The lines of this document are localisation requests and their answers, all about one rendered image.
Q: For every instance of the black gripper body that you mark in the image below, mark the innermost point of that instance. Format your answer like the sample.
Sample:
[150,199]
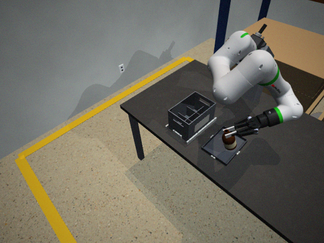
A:
[260,121]

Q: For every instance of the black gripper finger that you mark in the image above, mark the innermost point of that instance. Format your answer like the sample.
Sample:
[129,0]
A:
[243,132]
[241,123]

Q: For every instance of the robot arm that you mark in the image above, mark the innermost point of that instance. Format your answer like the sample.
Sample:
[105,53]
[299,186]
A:
[256,66]

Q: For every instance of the black crate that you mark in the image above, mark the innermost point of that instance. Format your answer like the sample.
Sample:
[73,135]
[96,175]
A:
[190,115]

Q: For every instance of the brown bottle with cream label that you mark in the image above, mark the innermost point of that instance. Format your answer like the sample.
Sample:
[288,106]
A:
[229,143]

